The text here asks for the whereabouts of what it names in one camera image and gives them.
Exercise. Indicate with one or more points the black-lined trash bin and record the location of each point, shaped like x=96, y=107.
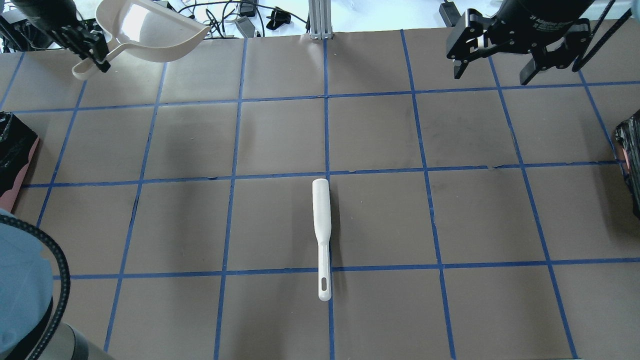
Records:
x=18, y=144
x=626, y=138

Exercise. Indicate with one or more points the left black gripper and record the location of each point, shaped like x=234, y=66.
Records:
x=44, y=14

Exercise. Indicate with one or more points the aluminium frame post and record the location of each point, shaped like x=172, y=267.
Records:
x=319, y=20

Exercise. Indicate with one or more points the white hand brush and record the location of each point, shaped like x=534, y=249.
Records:
x=322, y=221

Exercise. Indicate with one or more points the right black-lined trash bin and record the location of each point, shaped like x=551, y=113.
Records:
x=626, y=138

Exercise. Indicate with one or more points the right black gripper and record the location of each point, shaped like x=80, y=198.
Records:
x=537, y=15

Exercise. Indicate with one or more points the left black-lined trash bin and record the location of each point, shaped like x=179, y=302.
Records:
x=18, y=144

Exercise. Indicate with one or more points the white plastic dustpan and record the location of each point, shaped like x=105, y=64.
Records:
x=147, y=30

